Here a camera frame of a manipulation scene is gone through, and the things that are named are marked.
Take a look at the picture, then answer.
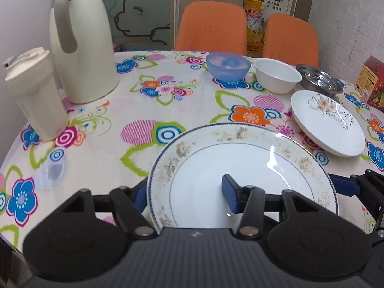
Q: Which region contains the floral rim white plate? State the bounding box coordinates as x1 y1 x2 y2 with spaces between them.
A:
147 123 338 231

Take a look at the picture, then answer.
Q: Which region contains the right orange chair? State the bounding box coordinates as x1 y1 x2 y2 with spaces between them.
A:
262 14 319 68

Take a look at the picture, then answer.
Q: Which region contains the white ceramic bowl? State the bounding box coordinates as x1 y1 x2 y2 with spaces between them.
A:
254 58 302 94

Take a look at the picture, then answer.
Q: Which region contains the floral tablecloth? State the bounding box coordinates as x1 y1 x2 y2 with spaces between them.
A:
1 51 383 249

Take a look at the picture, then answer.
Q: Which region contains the red cracker box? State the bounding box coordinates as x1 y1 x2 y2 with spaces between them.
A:
355 56 384 112

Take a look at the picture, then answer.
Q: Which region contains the cream tumbler cup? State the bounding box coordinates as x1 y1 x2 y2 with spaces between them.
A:
2 47 69 141

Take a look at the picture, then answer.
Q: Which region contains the blue plastic bowl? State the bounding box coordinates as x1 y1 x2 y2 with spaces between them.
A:
206 52 251 83

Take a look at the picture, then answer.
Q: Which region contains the yellow snack bag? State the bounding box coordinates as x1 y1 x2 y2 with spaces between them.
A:
243 0 265 53

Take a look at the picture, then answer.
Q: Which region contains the stainless steel bowl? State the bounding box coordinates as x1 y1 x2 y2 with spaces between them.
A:
295 64 344 97

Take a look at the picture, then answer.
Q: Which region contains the orange chair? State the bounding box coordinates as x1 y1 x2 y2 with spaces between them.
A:
175 1 247 55
262 14 319 68

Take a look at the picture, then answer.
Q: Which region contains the cream thermos jug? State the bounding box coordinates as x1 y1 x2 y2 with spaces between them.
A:
49 0 119 104

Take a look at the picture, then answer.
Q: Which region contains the left orange chair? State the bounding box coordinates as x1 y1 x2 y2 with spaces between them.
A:
175 1 247 55

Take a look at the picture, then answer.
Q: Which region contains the white plate black swirl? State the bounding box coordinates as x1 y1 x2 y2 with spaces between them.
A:
291 90 365 157

